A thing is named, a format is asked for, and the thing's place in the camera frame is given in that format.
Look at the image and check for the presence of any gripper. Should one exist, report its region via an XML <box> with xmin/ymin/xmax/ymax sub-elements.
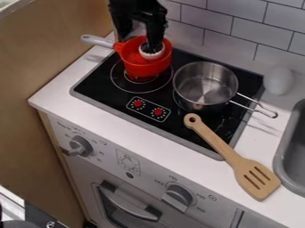
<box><xmin>108</xmin><ymin>0</ymin><xmax>169</xmax><ymax>53</ymax></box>

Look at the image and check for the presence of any orange pot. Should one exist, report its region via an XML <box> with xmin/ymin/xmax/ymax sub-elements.
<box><xmin>79</xmin><ymin>34</ymin><xmax>175</xmax><ymax>82</ymax></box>

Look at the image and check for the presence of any silver pot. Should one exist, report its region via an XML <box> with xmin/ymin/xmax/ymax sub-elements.
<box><xmin>171</xmin><ymin>61</ymin><xmax>280</xmax><ymax>119</ymax></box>

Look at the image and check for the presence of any white toy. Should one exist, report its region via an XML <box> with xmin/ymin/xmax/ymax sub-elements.
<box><xmin>136</xmin><ymin>41</ymin><xmax>168</xmax><ymax>61</ymax></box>

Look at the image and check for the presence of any toy stove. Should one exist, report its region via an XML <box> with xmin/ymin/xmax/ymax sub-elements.
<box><xmin>69</xmin><ymin>47</ymin><xmax>266</xmax><ymax>162</ymax></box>

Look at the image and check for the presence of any wooden board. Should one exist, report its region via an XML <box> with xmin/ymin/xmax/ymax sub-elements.
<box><xmin>0</xmin><ymin>0</ymin><xmax>117</xmax><ymax>228</ymax></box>

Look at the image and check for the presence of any white toy egg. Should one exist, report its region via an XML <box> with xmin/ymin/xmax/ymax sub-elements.
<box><xmin>261</xmin><ymin>66</ymin><xmax>297</xmax><ymax>96</ymax></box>

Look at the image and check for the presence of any wooden spatula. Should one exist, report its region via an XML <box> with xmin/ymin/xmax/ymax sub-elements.
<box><xmin>182</xmin><ymin>112</ymin><xmax>283</xmax><ymax>202</ymax></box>

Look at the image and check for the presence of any toy sink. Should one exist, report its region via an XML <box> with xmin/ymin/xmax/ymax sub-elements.
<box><xmin>271</xmin><ymin>98</ymin><xmax>305</xmax><ymax>199</ymax></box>

